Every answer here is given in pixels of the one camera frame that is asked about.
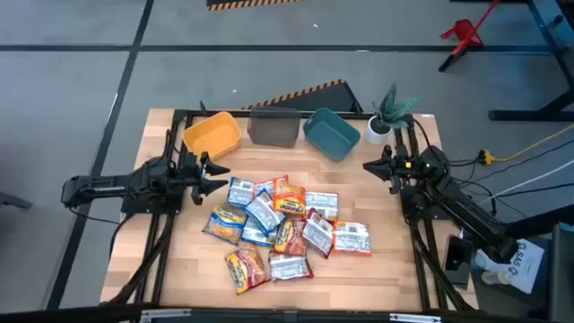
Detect black hazard striped mat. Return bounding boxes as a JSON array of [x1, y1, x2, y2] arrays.
[[205, 0, 306, 13]]

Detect red Maruchan noodle pack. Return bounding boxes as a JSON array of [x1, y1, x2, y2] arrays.
[[301, 207, 335, 260], [223, 244, 271, 296], [273, 218, 309, 257], [267, 249, 315, 283]]

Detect black hazard striped ramp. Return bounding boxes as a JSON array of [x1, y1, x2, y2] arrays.
[[241, 79, 364, 114]]

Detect black floor cable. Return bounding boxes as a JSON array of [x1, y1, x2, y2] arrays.
[[446, 139, 574, 174], [452, 178, 574, 216]]

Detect orange Maruchan noodle pack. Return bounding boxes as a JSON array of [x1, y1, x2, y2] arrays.
[[272, 179, 308, 217], [304, 191, 340, 222], [253, 174, 290, 198], [332, 220, 373, 258]]

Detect red floor stand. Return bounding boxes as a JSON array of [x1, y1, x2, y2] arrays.
[[438, 0, 501, 74]]

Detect dark side table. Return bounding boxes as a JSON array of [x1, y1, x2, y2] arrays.
[[464, 204, 555, 322]]

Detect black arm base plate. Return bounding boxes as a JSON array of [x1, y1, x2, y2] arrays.
[[400, 183, 465, 222], [119, 178, 186, 216]]

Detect grey translucent plastic bin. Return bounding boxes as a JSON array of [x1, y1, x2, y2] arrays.
[[246, 105, 302, 149]]

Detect white printed paper sheet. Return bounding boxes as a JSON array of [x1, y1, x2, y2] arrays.
[[474, 237, 546, 296]]

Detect black desk frame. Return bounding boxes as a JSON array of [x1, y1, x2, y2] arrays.
[[487, 0, 574, 123]]

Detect black smartphone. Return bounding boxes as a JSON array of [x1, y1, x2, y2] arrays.
[[442, 235, 474, 287]]

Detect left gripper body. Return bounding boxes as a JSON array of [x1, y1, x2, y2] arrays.
[[177, 152, 207, 195]]

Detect clear plastic bottle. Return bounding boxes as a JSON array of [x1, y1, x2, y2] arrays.
[[480, 267, 513, 287]]

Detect teal plastic bin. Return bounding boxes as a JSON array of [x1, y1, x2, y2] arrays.
[[302, 107, 362, 162]]

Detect grey furniture leg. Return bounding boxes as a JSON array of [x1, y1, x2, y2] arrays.
[[0, 190, 33, 211]]

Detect white plant pot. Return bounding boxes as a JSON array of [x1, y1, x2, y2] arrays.
[[365, 114, 395, 145]]

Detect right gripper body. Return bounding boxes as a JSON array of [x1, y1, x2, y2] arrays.
[[393, 153, 423, 188]]

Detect yellow extension cable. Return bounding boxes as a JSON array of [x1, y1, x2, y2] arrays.
[[477, 124, 574, 165]]

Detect black crossbeam silver brackets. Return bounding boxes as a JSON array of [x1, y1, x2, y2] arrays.
[[0, 303, 574, 323]]

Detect white floor cable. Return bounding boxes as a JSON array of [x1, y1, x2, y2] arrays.
[[474, 159, 574, 206]]

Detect green potted plant leaves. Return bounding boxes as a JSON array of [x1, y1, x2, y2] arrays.
[[370, 83, 423, 131]]

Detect black aluminium table frame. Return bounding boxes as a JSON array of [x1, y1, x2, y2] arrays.
[[100, 107, 479, 313]]

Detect yellow plastic bin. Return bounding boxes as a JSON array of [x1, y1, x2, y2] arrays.
[[181, 110, 243, 162]]

